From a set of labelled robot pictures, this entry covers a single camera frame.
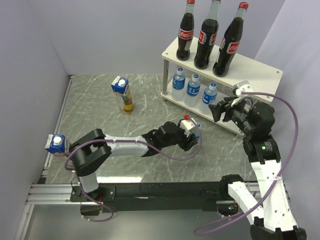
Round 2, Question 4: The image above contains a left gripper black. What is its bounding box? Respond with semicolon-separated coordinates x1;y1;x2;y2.
161;119;198;151

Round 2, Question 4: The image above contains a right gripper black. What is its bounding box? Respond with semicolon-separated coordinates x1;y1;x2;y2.
208;94;255;135

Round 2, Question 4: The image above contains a water bottle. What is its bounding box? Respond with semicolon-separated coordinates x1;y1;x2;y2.
190;123;201;155
184;74;201;107
171;67;186;101
199;82;218;115

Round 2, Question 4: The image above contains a cola bottle shelved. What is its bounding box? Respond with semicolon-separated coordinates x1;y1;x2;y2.
212;1;249;77
176;0;195;61
194;0;221;70

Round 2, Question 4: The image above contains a blue juice carton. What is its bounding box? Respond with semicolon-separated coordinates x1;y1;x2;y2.
111;76;134;115

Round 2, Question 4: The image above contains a dark juice carton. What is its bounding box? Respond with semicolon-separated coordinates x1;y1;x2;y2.
44;134;70;156

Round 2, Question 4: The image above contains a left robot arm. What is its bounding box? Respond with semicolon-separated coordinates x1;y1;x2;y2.
69;118;201;201

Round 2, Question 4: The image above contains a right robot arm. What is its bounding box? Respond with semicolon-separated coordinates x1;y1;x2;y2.
209;97;307;240

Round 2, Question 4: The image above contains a wooden two-tier shelf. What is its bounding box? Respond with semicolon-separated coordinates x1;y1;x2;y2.
161;37;283;136

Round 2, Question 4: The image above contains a black base beam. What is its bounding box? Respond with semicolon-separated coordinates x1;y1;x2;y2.
69;182;241;216

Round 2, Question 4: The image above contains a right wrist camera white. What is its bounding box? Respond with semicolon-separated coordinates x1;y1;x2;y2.
233;80;253;100

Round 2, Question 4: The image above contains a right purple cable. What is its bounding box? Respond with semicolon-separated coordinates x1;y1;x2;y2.
193;91;299;236

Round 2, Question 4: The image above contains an aluminium rail frame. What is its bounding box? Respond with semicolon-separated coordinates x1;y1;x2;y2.
14;74;76;240

